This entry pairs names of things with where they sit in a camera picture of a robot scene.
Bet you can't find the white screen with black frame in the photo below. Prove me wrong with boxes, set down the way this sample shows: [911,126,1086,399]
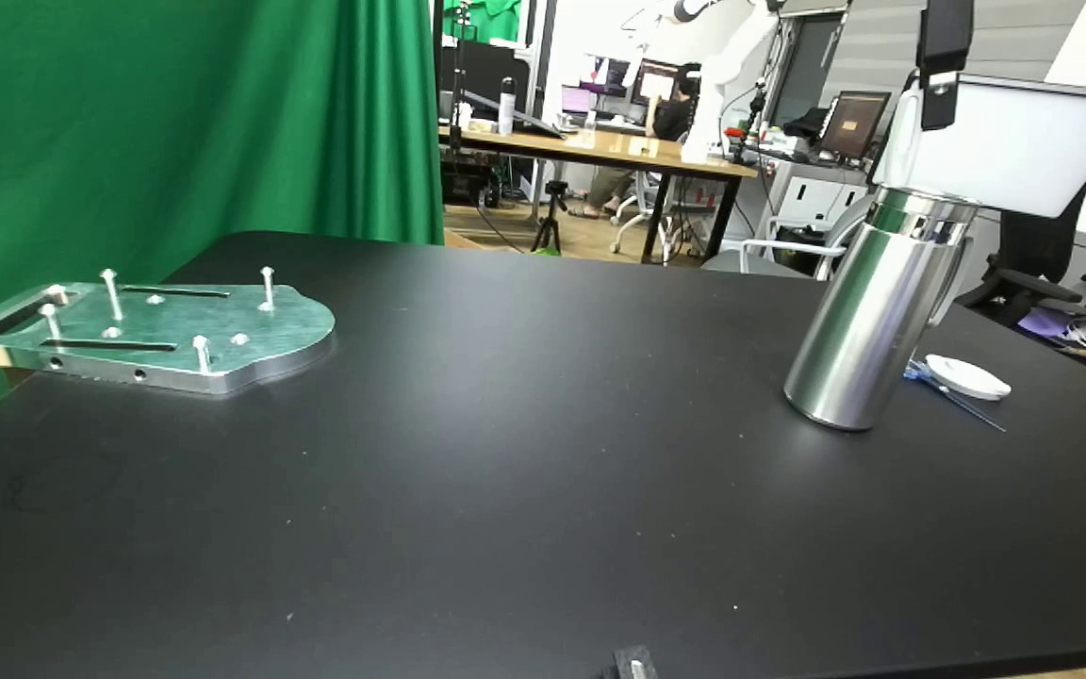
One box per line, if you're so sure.
[899,70,1086,227]

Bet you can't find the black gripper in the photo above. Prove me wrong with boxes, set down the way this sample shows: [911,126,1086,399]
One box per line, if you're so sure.
[918,0,978,134]

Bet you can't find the black screen stand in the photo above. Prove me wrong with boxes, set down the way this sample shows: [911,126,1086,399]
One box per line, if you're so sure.
[993,202,1081,285]

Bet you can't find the wooden desk with black legs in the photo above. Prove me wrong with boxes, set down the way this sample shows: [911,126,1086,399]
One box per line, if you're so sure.
[446,118,762,267]

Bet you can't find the purple lit laptop screen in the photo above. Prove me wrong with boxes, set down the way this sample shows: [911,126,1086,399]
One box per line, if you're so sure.
[563,81,607,121]

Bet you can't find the small black tripod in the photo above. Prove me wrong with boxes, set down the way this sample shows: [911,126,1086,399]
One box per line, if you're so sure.
[528,179,572,257]

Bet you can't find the silver metal thermos jug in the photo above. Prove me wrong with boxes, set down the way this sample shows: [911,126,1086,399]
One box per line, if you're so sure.
[782,186,980,435]

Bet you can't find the white cabinet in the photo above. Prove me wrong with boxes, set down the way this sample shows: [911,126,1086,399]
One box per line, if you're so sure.
[762,154,877,257]

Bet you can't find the dark laptop screen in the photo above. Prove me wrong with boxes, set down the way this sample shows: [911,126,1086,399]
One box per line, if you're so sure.
[817,85,895,163]

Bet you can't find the white round tape measure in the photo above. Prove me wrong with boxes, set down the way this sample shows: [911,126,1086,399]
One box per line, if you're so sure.
[921,349,1014,407]

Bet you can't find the green curtain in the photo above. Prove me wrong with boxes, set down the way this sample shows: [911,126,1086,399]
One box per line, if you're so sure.
[0,0,447,446]

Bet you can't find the green metal mounting plate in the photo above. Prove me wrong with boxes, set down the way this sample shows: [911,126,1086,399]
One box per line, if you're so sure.
[0,276,339,399]

